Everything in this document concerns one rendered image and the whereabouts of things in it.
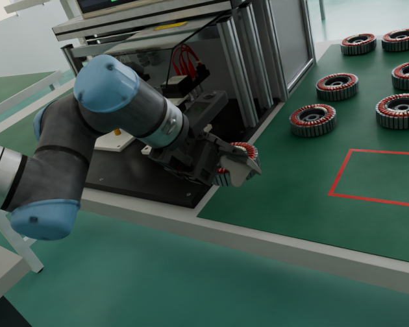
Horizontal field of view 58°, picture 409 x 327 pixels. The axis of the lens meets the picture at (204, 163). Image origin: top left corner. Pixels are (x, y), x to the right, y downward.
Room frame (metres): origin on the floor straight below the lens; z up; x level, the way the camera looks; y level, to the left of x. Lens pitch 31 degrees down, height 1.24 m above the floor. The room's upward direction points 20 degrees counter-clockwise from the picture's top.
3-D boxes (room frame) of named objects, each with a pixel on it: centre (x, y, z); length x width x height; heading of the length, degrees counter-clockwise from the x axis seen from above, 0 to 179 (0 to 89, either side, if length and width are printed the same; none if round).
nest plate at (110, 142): (1.11, 0.23, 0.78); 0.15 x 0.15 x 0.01; 47
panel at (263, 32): (1.21, -0.04, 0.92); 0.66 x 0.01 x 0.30; 47
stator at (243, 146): (0.62, -0.05, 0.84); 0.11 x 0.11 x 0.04
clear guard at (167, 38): (0.90, 0.00, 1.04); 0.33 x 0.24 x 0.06; 137
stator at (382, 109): (0.70, -0.47, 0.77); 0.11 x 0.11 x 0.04
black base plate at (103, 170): (1.04, 0.13, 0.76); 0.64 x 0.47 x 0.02; 47
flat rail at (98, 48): (1.10, 0.07, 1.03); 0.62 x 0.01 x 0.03; 47
